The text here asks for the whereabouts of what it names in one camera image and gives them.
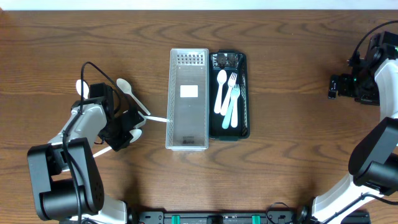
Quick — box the white spoon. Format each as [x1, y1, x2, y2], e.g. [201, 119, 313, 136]
[142, 115, 168, 123]
[93, 129, 142, 157]
[214, 70, 227, 114]
[75, 80, 90, 100]
[116, 78, 151, 115]

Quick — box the white fork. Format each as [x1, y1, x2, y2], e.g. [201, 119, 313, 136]
[221, 72, 237, 116]
[231, 94, 239, 128]

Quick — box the pale blue plastic fork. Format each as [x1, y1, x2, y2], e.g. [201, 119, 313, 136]
[222, 84, 240, 129]

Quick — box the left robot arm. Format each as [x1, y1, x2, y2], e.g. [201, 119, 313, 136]
[27, 83, 145, 223]

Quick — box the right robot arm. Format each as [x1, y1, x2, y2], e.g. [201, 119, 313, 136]
[296, 31, 397, 223]

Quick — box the clear plastic basket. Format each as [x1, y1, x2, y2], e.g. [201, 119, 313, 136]
[165, 49, 209, 151]

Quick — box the black plastic basket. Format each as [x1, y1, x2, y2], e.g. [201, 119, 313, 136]
[209, 50, 250, 141]

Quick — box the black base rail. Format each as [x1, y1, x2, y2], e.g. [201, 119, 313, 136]
[124, 210, 371, 224]

